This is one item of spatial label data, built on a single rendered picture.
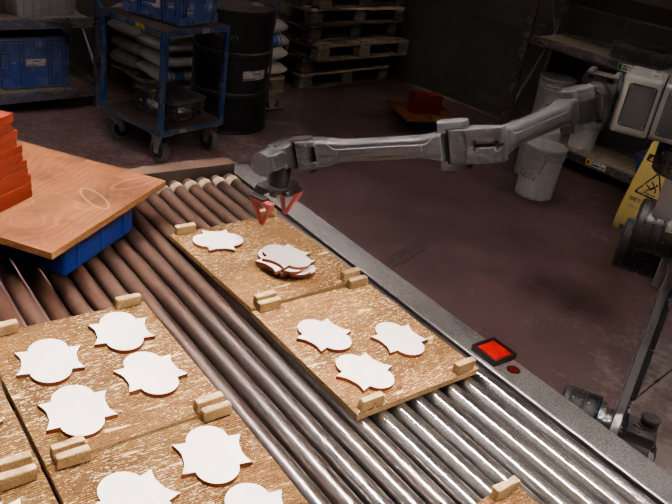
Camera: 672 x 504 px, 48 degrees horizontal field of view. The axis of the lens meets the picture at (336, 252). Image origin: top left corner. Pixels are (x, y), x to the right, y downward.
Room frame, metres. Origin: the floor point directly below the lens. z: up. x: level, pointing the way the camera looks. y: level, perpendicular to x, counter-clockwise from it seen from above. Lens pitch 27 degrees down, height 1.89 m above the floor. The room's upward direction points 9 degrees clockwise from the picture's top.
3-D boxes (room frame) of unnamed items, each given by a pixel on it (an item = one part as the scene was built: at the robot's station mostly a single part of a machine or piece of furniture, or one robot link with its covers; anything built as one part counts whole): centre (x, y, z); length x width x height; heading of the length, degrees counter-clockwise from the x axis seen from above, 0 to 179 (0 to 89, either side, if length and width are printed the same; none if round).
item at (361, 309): (1.44, -0.09, 0.93); 0.41 x 0.35 x 0.02; 41
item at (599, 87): (1.91, -0.58, 1.45); 0.09 x 0.08 x 0.12; 68
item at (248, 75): (5.50, 0.99, 0.44); 0.59 x 0.59 x 0.88
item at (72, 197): (1.73, 0.80, 1.03); 0.50 x 0.50 x 0.02; 76
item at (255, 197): (1.71, 0.19, 1.10); 0.07 x 0.07 x 0.09; 61
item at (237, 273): (1.76, 0.19, 0.93); 0.41 x 0.35 x 0.02; 43
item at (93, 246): (1.70, 0.74, 0.97); 0.31 x 0.31 x 0.10; 76
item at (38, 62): (5.29, 2.44, 0.32); 0.50 x 0.41 x 0.37; 134
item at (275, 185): (1.74, 0.17, 1.17); 0.10 x 0.07 x 0.07; 151
